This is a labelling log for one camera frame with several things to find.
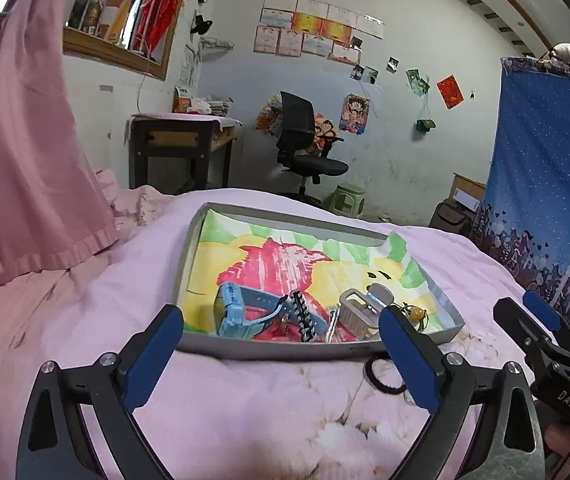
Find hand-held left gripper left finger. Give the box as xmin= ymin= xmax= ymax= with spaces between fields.
xmin=16 ymin=304 xmax=185 ymax=480

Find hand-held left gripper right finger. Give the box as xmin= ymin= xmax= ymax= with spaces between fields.
xmin=378 ymin=305 xmax=547 ymax=480

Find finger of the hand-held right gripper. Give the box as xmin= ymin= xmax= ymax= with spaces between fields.
xmin=494 ymin=297 xmax=570 ymax=377
xmin=524 ymin=290 xmax=570 ymax=357

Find black hair tie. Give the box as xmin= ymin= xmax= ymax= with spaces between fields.
xmin=364 ymin=356 xmax=408 ymax=394

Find orange bead cord bracelet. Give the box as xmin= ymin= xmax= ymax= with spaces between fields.
xmin=395 ymin=302 xmax=428 ymax=333

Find beige hair claw clip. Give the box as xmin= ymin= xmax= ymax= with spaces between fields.
xmin=337 ymin=282 xmax=394 ymax=339

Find silver chain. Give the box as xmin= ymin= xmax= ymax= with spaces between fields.
xmin=326 ymin=306 xmax=342 ymax=344

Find blue wrist watch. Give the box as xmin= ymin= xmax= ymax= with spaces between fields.
xmin=214 ymin=282 xmax=328 ymax=339

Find black chain bracelet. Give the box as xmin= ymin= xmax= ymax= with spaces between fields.
xmin=277 ymin=290 xmax=319 ymax=344

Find grey shallow box tray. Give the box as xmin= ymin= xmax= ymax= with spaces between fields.
xmin=174 ymin=202 xmax=466 ymax=361

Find person's right hand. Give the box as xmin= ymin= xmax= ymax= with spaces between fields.
xmin=544 ymin=422 xmax=570 ymax=480

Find brown bag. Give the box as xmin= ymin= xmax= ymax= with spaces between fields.
xmin=428 ymin=198 xmax=473 ymax=238

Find pink floral blanket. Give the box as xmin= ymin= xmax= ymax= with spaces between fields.
xmin=0 ymin=170 xmax=566 ymax=480

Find blue dotted cloth wardrobe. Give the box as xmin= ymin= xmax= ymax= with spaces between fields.
xmin=468 ymin=55 xmax=570 ymax=356

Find green plastic stool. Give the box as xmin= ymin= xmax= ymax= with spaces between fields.
xmin=322 ymin=183 xmax=367 ymax=219

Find black wooden desk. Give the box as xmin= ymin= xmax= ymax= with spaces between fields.
xmin=127 ymin=112 xmax=243 ymax=196

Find pink curtain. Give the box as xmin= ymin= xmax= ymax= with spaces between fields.
xmin=0 ymin=0 xmax=120 ymax=288

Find orange box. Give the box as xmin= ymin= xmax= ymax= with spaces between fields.
xmin=172 ymin=86 xmax=193 ymax=113

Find stack of books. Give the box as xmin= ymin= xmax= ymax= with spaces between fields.
xmin=192 ymin=95 xmax=233 ymax=116

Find black office chair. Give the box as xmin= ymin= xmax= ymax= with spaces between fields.
xmin=275 ymin=91 xmax=350 ymax=206

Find wooden framed barred window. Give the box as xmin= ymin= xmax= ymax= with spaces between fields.
xmin=0 ymin=0 xmax=198 ymax=81

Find yellow cardboard box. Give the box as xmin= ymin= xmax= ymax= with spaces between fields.
xmin=100 ymin=0 xmax=133 ymax=43

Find red hanging decoration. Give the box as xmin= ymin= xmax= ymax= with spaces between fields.
xmin=132 ymin=0 xmax=185 ymax=54

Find red wall card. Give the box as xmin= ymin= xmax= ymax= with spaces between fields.
xmin=436 ymin=75 xmax=465 ymax=109

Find orange cartoon wall poster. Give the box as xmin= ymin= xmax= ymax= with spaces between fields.
xmin=311 ymin=114 xmax=338 ymax=153

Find green wall photo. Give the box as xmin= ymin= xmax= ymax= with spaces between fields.
xmin=406 ymin=69 xmax=431 ymax=97

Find white wall papers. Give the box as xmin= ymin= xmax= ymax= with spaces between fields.
xmin=180 ymin=45 xmax=201 ymax=86

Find group of wall certificates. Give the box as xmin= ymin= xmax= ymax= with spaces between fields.
xmin=253 ymin=0 xmax=385 ymax=66

